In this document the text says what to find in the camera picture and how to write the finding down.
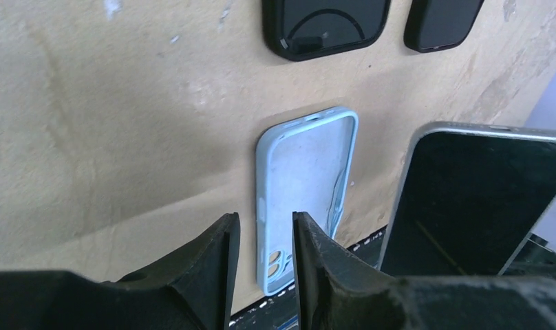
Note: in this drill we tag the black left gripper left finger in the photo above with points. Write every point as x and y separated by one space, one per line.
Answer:
190 288

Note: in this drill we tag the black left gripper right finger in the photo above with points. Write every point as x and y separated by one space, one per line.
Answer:
419 296

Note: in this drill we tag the light blue phone case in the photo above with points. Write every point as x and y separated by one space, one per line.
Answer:
302 165

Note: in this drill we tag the phone with bright reflection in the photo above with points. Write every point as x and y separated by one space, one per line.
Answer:
468 199

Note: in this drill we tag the black phone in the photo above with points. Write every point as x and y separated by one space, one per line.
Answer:
300 30

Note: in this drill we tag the black phone case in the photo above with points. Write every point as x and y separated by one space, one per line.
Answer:
436 25

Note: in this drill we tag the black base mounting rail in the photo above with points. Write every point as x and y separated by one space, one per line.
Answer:
351 273

